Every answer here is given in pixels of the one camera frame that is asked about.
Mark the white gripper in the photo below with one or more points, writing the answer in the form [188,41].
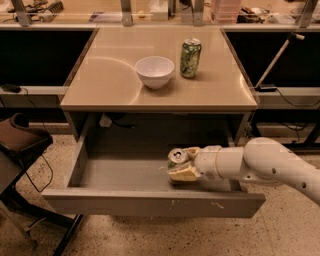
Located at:
[206,162]

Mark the white green 7up can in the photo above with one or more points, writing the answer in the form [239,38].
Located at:
[178,160]

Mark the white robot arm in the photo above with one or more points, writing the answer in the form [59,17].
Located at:
[261,160]

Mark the open grey top drawer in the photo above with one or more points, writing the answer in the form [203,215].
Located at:
[121,170]

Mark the dark green soda can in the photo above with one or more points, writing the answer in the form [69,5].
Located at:
[190,57]

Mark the beige top cabinet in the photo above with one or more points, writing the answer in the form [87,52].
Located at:
[106,80]

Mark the white bowl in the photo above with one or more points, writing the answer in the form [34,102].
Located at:
[154,71]

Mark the white stick with black base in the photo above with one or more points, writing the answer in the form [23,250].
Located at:
[260,86]

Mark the pink plastic box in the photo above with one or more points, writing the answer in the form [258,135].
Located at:
[224,11]

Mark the brown office chair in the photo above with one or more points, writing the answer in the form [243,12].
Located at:
[20,147]

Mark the black power adapter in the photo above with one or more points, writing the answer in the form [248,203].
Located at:
[11,88]

